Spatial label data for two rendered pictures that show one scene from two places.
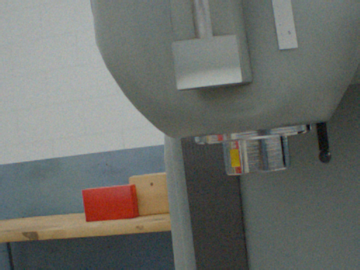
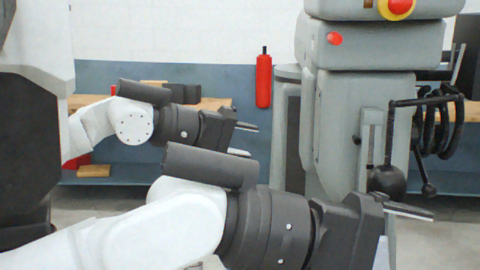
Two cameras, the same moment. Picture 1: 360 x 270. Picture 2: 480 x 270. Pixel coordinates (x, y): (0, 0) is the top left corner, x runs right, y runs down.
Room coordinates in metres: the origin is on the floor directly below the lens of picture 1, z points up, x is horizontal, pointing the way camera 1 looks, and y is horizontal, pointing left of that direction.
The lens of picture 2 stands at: (-0.54, 0.50, 1.76)
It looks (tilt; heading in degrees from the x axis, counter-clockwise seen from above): 13 degrees down; 348
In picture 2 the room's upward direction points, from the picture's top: 1 degrees clockwise
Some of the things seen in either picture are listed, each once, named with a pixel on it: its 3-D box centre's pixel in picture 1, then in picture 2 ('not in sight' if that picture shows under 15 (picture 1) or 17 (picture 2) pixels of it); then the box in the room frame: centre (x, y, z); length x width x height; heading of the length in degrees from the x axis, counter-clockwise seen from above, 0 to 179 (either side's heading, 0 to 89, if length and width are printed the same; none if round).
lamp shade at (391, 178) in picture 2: not in sight; (386, 181); (0.44, 0.00, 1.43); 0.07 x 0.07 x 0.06
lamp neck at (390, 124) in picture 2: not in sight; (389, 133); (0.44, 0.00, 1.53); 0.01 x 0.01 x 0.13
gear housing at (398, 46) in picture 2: not in sight; (364, 40); (0.71, -0.06, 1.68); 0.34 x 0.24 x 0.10; 166
